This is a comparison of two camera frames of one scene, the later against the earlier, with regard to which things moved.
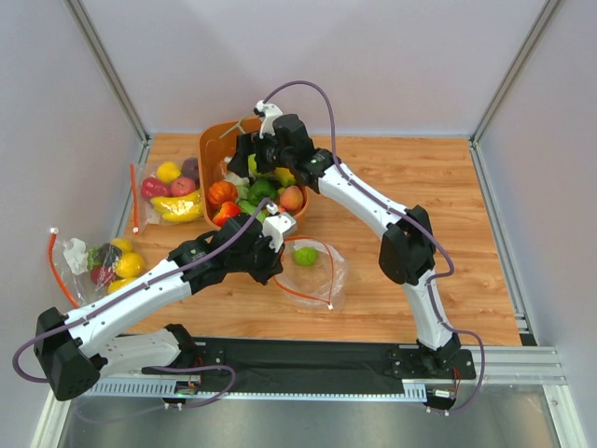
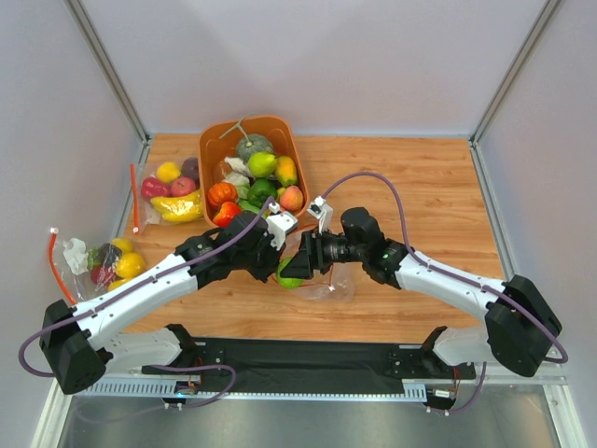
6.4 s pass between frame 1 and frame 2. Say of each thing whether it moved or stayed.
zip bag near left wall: stayed
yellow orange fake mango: stayed
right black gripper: moved
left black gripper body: stayed
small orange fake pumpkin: stayed
